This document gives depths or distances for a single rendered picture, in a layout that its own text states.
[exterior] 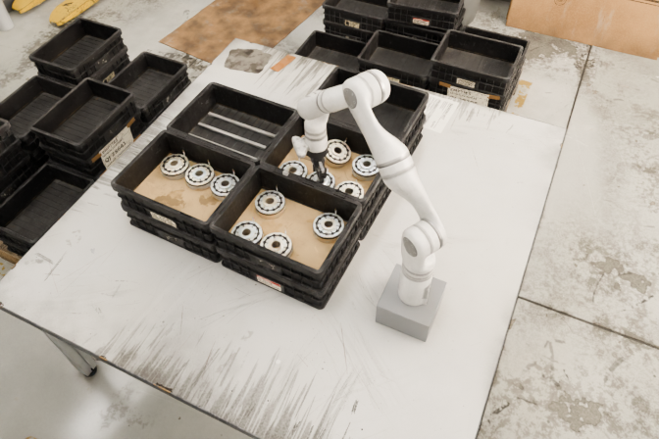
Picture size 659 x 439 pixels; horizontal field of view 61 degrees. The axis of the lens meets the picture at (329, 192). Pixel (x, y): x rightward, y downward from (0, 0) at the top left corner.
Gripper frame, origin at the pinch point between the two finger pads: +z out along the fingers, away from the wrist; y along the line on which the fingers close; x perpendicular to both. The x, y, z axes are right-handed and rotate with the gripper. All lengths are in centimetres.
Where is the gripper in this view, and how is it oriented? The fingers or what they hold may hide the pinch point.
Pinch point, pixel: (318, 173)
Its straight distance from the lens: 196.9
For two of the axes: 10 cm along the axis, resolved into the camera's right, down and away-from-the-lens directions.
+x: -9.5, 2.5, -1.8
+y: -3.0, -7.2, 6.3
